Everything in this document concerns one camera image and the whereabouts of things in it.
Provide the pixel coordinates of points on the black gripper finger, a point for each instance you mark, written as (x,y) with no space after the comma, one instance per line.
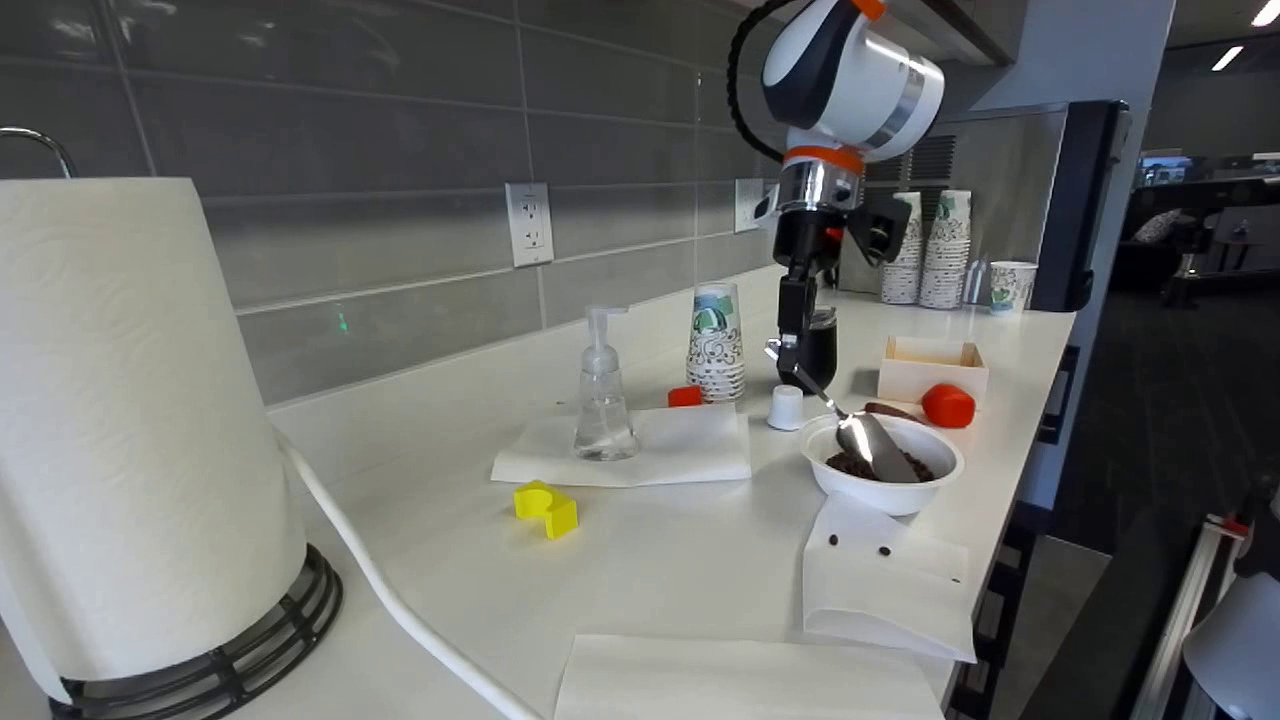
(821,341)
(795,334)

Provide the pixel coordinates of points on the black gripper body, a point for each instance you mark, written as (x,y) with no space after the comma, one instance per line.
(807,252)

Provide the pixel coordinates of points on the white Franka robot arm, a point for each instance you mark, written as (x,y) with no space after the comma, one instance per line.
(855,85)

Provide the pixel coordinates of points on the white bowl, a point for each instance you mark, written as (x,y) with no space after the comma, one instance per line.
(881,497)

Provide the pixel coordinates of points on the small white pod cup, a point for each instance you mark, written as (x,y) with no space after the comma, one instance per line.
(784,410)

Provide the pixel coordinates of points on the printed paper cup stack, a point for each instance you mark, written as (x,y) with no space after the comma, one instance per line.
(719,346)

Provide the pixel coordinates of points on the tall white cup stack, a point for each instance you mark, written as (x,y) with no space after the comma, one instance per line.
(946,252)
(903,252)

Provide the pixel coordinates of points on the light wooden box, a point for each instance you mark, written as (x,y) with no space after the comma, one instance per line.
(935,374)

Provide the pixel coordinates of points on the red block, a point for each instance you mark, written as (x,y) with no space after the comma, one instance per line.
(684,399)

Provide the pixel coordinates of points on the brown coffee beans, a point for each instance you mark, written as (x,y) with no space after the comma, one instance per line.
(847,466)

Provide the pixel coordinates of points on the folded white paper towel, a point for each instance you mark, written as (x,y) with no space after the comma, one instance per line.
(695,446)

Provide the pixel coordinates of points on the single paper cup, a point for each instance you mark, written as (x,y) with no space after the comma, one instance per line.
(1014,286)

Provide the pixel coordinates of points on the clear pump bottle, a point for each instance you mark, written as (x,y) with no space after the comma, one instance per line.
(607,400)

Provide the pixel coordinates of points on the white paper sheet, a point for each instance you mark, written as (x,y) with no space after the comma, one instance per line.
(887,584)

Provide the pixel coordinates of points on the black upright panel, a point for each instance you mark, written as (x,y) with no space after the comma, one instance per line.
(1082,203)

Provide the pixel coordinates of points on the yellow block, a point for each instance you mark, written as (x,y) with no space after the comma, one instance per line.
(546,508)

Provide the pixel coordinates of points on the grey stand equipment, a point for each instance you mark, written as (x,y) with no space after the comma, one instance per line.
(1227,642)

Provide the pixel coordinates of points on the white wall outlet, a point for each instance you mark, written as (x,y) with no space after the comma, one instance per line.
(750,207)
(528,224)

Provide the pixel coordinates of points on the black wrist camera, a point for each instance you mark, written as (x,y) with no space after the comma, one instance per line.
(881,224)

